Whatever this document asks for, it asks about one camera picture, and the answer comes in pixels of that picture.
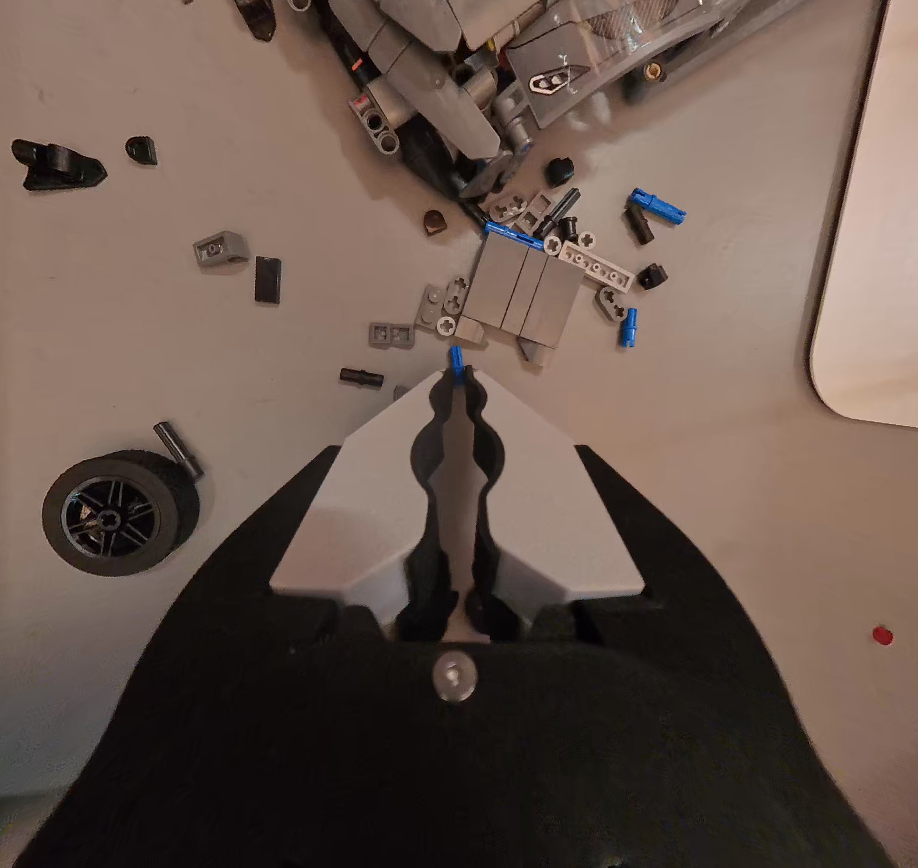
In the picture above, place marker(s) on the pile of small lego pieces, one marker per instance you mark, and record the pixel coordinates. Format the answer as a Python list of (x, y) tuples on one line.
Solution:
[(595, 266)]

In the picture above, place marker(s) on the white book stand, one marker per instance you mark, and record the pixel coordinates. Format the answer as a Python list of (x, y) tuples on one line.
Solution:
[(875, 237)]

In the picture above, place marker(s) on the grey lego car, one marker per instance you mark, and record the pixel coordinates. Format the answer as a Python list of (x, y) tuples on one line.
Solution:
[(430, 22)]

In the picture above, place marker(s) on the short blue lego pin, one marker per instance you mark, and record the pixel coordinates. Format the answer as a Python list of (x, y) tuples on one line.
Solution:
[(457, 360)]

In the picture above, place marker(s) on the black lego wheel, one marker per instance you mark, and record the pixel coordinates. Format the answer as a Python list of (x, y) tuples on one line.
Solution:
[(143, 477)]

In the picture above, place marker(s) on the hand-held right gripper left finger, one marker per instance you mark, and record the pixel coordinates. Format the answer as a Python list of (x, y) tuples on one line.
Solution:
[(344, 524)]

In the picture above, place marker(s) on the small brown rounded lego piece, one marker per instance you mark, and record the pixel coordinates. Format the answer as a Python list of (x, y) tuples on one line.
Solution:
[(434, 223)]

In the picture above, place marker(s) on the black lego pin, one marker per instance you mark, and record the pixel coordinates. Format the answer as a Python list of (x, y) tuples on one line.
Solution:
[(362, 377)]

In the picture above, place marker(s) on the small red round lego piece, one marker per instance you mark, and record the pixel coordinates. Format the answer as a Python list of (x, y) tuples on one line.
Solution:
[(883, 636)]

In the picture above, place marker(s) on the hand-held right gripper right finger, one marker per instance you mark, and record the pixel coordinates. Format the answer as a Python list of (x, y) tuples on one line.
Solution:
[(566, 524)]

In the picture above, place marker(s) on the grey lego panel assembly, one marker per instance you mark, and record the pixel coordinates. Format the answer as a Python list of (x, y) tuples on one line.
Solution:
[(523, 287)]

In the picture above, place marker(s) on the dark grey lego axle connector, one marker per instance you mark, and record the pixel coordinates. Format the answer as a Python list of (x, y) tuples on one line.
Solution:
[(176, 445)]

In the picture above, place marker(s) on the black flat lego tile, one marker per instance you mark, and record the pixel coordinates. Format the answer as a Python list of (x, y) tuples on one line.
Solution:
[(267, 280)]

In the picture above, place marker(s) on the small black round lego piece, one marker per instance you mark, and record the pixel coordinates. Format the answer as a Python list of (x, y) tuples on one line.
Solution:
[(141, 149)]

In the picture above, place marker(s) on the black lego wedge piece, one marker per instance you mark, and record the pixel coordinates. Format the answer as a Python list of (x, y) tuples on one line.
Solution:
[(50, 158)]

